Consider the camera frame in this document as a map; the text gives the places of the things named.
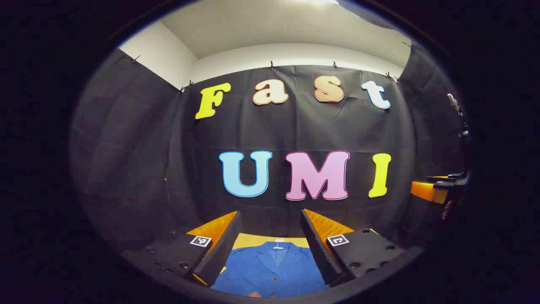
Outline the blue button shirt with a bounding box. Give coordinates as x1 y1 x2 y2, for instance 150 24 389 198
210 241 330 298

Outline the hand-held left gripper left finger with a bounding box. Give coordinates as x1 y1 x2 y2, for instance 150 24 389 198
121 210 243 288

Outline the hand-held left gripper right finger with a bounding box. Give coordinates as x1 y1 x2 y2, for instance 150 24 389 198
300 208 406 288

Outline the row of small black clips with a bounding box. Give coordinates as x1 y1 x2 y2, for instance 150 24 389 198
131 40 412 91

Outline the black backdrop cloth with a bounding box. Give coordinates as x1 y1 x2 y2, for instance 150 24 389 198
70 40 469 258

